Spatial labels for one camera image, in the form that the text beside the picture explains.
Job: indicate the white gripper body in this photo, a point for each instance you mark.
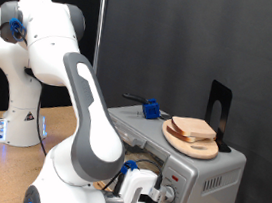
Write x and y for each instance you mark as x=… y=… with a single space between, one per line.
x=136 y=185

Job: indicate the metal spatula with blue block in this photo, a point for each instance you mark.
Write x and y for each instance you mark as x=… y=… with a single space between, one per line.
x=151 y=109

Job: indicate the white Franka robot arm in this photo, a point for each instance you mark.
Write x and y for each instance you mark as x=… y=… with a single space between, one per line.
x=81 y=134

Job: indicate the silver oven knob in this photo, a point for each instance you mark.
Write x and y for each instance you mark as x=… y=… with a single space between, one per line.
x=169 y=193

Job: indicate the silver toaster oven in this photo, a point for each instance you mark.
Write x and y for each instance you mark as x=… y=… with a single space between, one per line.
x=206 y=178

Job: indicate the white bread slice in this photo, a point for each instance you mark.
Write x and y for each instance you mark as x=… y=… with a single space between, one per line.
x=178 y=135
x=193 y=126

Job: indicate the round wooden cutting board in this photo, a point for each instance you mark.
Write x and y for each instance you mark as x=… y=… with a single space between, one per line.
x=196 y=151

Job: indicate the black metal bookend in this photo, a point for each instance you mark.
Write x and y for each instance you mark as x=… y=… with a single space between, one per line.
x=225 y=99

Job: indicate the dark grey backdrop panel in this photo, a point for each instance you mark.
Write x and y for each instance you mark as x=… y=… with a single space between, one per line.
x=201 y=39

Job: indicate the vertical metal pole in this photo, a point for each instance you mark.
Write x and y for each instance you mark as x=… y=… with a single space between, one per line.
x=99 y=26

